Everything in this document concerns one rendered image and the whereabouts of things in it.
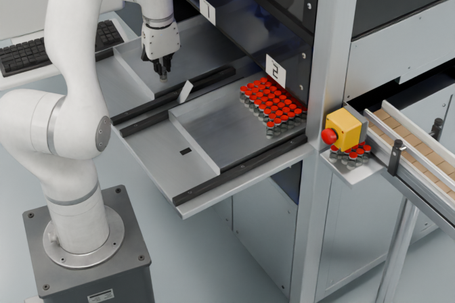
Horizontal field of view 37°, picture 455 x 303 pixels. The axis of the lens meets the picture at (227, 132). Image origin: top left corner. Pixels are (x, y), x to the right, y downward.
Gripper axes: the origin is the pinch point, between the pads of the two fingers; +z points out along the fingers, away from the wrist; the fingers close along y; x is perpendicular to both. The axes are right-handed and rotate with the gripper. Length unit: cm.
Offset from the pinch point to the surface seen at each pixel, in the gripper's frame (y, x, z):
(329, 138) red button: 16, -55, -7
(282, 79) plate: 18.9, -31.1, -7.7
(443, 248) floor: 88, -52, 93
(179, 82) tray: 3.5, -3.0, 5.6
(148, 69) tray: -1.1, 7.2, 5.6
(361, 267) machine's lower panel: 48, -47, 80
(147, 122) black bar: -13.1, -14.6, 4.1
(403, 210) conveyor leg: 34, -67, 19
